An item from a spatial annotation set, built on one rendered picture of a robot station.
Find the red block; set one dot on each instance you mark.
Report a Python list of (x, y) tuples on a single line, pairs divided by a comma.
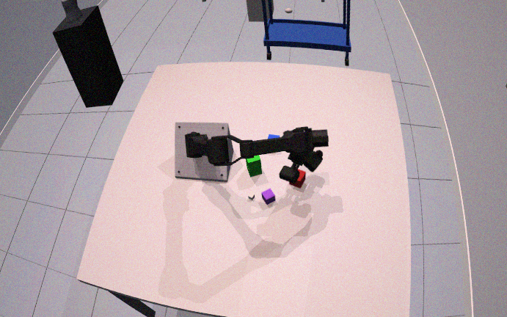
[(300, 180)]

